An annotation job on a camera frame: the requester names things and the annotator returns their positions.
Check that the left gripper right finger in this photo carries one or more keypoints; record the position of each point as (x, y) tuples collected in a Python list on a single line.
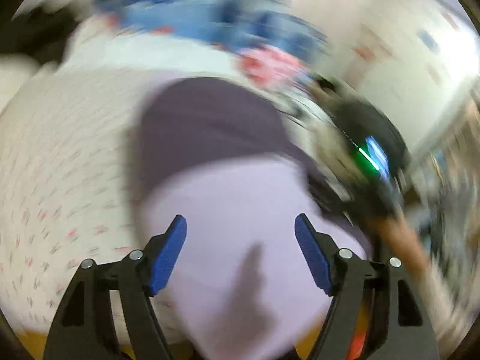
[(398, 325)]

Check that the pink checkered cloth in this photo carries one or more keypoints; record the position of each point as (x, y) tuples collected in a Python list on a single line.
[(270, 68)]

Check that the white striped duvet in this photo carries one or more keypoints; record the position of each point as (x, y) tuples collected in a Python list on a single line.
[(95, 46)]

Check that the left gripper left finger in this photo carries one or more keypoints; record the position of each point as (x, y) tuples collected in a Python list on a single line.
[(83, 326)]

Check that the lilac and purple jacket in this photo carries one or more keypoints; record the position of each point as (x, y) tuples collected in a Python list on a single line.
[(218, 155)]

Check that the right hand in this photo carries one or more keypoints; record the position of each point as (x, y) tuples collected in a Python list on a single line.
[(395, 231)]

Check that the whale print blue curtain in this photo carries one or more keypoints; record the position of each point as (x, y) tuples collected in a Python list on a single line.
[(235, 25)]

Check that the cherry print bed sheet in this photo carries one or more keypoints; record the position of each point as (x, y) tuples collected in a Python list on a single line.
[(71, 185)]

